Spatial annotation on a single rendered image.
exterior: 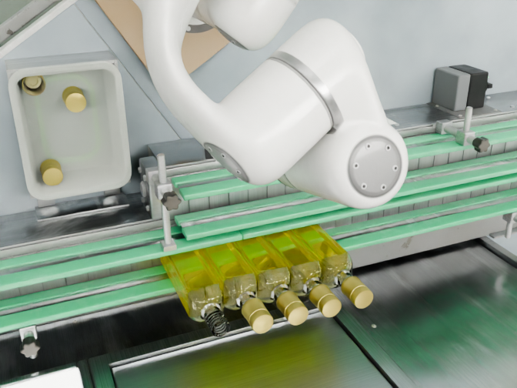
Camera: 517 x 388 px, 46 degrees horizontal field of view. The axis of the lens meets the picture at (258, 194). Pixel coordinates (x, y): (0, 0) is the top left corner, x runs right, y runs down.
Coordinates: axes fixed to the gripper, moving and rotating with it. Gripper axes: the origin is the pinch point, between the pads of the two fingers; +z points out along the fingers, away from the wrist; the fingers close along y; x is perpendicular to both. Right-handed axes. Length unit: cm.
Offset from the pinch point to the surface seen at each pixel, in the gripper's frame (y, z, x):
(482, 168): 62, 29, -16
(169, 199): -6.4, 20.1, -9.3
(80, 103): -15.6, 36.3, 6.1
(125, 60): -6.4, 41.2, 12.5
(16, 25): -22, 95, 25
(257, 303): 2.9, 11.8, -25.8
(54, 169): -21.4, 39.1, -4.5
